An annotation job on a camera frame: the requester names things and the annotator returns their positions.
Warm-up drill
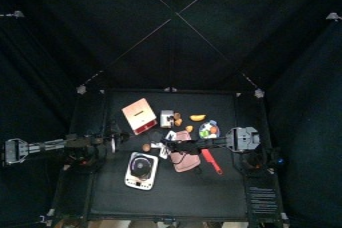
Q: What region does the white toy induction cooker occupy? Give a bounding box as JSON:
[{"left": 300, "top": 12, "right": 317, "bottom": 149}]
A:
[{"left": 123, "top": 151, "right": 161, "bottom": 192}]

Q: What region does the red and cream box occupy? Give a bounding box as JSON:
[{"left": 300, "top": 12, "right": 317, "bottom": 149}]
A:
[{"left": 121, "top": 97, "right": 159, "bottom": 136}]

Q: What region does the red toy knife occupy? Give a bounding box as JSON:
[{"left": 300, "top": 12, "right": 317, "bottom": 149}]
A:
[{"left": 201, "top": 148, "right": 225, "bottom": 176}]

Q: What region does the pink toy plate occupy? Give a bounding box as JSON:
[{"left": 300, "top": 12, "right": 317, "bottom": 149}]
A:
[{"left": 170, "top": 130, "right": 203, "bottom": 173}]

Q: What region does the black pot with lid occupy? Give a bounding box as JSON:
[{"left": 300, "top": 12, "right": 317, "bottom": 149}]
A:
[{"left": 129, "top": 153, "right": 155, "bottom": 178}]

